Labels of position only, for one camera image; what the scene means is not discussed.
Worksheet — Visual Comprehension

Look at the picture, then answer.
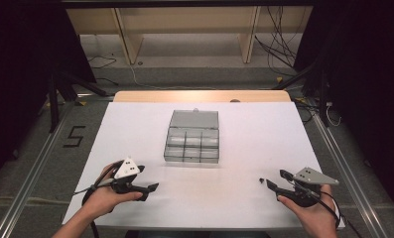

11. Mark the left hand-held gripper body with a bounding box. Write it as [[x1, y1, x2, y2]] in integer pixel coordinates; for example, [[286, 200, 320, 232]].
[[110, 156, 142, 194]]

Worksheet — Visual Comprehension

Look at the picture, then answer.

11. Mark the thin black floor cable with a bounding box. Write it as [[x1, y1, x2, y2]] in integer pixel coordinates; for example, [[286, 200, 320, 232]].
[[86, 55, 120, 87]]

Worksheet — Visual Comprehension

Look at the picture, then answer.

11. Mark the light wooden shelf unit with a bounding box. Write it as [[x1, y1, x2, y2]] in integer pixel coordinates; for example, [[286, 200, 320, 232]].
[[66, 5, 314, 65]]

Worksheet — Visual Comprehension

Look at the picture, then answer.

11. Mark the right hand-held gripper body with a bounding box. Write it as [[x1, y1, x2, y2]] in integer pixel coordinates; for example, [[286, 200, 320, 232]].
[[291, 167, 340, 208]]

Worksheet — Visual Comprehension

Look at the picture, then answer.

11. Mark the black tripod stand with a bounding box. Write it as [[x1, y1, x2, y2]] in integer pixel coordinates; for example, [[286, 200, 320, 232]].
[[271, 60, 331, 129], [47, 68, 109, 134]]

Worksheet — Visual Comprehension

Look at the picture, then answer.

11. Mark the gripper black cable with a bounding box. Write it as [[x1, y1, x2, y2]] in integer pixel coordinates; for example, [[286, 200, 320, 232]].
[[72, 160, 125, 238], [296, 182, 363, 238]]

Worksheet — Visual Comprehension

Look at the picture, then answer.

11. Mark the clear plastic compartment box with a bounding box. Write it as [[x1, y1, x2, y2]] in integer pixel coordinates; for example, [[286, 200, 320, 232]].
[[163, 109, 220, 165]]

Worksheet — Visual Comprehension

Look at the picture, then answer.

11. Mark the dark curtain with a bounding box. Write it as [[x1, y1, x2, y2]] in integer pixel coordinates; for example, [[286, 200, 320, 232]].
[[293, 0, 394, 212], [0, 0, 98, 189]]

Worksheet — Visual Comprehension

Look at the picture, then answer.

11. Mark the person's left hand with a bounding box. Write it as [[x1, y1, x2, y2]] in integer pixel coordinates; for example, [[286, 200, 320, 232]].
[[80, 163, 145, 220]]

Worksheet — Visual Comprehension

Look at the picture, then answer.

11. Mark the person's right hand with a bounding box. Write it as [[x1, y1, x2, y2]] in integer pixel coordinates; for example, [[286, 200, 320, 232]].
[[277, 183, 339, 234]]

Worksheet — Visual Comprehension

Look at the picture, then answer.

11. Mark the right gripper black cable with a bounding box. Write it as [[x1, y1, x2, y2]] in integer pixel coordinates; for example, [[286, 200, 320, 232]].
[[296, 182, 363, 238]]

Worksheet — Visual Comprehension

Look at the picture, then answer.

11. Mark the white floor cable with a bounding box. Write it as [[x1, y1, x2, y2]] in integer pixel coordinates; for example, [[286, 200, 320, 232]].
[[129, 63, 218, 91]]

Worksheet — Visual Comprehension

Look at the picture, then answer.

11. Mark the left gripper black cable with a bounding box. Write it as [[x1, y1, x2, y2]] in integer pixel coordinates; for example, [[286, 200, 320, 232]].
[[72, 160, 125, 238]]

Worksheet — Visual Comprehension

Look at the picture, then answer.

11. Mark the aluminium floor rail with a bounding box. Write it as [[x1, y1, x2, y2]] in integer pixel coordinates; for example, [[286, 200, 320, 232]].
[[0, 93, 115, 238], [308, 98, 391, 238]]

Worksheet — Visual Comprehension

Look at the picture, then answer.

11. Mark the white table cover sheet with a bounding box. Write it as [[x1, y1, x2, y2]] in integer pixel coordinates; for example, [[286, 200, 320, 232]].
[[62, 101, 346, 231]]

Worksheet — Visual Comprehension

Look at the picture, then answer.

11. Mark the bundle of black hanging cables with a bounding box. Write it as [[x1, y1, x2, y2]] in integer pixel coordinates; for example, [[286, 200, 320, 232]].
[[253, 5, 307, 77]]

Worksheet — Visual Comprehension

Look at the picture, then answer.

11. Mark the short white looped cable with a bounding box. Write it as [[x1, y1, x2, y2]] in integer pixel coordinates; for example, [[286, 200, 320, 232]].
[[325, 101, 342, 128]]

